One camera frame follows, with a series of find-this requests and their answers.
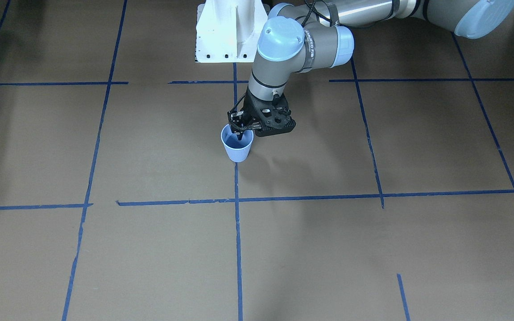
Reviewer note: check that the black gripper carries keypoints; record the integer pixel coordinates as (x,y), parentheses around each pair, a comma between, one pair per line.
(250,108)

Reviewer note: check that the blue paper cup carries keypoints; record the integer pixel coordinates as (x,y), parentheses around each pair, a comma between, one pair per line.
(237,150)

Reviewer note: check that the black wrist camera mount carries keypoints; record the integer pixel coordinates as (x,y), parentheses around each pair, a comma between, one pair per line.
(274,121)

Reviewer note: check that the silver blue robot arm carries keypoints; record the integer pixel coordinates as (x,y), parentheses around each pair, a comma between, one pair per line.
(297,39)

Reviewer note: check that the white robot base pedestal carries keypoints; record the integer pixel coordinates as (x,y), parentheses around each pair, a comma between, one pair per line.
(227,31)

